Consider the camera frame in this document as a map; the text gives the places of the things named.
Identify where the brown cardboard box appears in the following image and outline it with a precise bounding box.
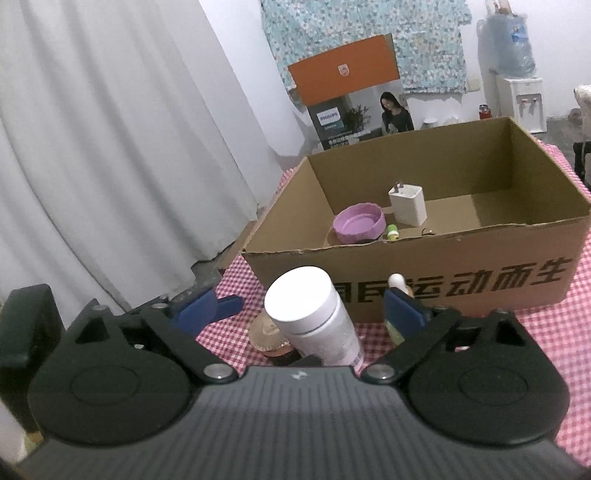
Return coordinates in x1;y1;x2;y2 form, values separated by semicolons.
241;116;591;324

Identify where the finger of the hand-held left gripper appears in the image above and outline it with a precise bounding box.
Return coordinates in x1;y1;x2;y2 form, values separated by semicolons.
216;295;245;320

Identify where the beige fluffy blanket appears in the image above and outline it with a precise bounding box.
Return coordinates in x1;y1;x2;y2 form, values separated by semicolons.
573;84;591;125

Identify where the white curtain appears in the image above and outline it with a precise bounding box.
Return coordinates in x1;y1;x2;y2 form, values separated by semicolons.
0;0;308;462

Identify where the purple plastic bowl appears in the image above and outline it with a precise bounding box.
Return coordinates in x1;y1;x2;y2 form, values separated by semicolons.
332;202;387;244

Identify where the pink checked tablecloth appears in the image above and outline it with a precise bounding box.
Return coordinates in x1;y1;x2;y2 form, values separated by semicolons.
194;138;591;462

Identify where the white capped white bottle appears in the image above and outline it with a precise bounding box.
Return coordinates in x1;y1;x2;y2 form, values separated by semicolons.
264;266;363;370

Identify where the blue water jug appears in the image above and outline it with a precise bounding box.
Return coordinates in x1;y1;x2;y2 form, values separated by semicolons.
475;11;537;79

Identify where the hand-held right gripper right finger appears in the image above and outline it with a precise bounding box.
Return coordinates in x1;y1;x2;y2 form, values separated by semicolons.
362;288;527;384

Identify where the green liquid bottle cream cap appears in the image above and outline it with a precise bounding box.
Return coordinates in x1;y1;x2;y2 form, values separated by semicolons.
385;273;419;344

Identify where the tan round jar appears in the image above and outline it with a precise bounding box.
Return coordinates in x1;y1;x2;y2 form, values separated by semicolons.
248;310;296;367

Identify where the blue patterned wall cloth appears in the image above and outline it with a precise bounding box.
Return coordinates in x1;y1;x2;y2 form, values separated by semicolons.
259;0;472;95

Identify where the white charger plug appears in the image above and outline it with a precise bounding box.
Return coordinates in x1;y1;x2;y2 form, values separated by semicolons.
388;181;428;227

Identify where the orange printed carton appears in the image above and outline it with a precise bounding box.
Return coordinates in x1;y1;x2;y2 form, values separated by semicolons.
287;33;416;152

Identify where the black metal frame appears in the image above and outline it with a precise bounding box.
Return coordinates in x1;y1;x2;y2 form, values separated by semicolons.
573;141;591;185

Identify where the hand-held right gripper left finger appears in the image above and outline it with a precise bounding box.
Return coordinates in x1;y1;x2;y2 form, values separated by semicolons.
65;288;241;385

